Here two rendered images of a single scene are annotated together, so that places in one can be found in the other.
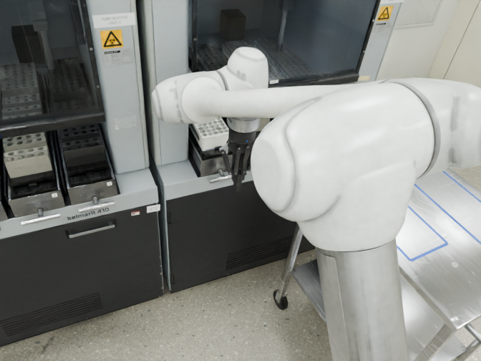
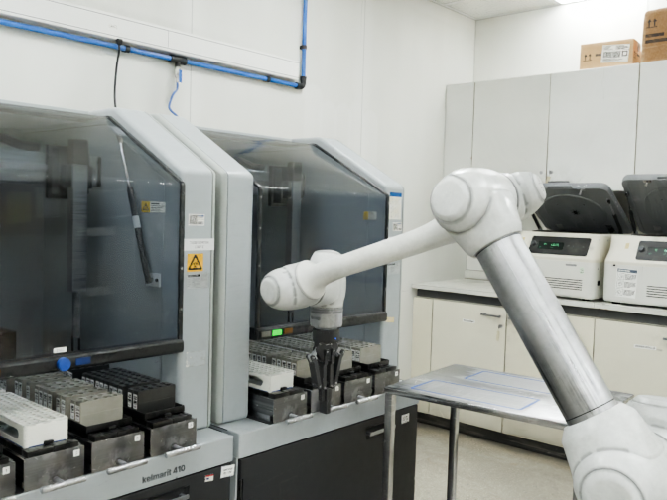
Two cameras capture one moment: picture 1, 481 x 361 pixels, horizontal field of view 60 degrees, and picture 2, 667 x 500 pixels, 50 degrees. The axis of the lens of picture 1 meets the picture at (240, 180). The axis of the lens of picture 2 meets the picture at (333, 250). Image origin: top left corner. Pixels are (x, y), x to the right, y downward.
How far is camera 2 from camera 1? 118 cm
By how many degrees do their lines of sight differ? 44
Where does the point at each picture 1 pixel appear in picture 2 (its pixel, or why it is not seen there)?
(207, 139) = (274, 376)
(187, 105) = (303, 280)
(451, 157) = (524, 200)
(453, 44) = (424, 356)
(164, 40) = (233, 267)
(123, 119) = (194, 354)
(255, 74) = not seen: hidden behind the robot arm
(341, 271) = (505, 251)
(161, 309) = not seen: outside the picture
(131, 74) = (205, 300)
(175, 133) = (237, 376)
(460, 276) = not seen: hidden behind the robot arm
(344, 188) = (491, 192)
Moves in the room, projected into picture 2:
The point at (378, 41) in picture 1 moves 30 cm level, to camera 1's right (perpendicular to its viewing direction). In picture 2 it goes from (393, 282) to (466, 281)
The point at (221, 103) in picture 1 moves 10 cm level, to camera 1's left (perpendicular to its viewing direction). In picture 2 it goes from (340, 261) to (302, 261)
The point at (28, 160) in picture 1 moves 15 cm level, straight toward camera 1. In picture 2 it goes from (103, 401) to (146, 412)
